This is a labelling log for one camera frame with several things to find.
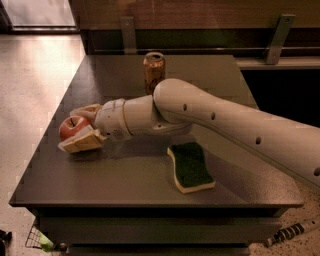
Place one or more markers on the wooden counter shelf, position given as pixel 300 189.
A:
pixel 241 28

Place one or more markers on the metal bracket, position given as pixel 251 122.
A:
pixel 281 32
pixel 128 35

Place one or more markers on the red apple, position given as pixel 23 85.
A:
pixel 70 126

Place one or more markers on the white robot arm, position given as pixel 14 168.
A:
pixel 175 105

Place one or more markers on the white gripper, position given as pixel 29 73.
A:
pixel 110 119

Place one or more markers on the orange soda can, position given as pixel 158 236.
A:
pixel 154 71

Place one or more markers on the wire basket with green item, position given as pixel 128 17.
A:
pixel 37 240

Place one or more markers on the left metal bracket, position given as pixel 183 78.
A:
pixel 128 35

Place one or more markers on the striped black white handle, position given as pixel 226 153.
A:
pixel 292 231

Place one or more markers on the dark grey table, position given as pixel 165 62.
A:
pixel 121 200

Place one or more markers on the green and yellow sponge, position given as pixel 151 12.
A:
pixel 189 168

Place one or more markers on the right metal bracket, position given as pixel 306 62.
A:
pixel 281 32

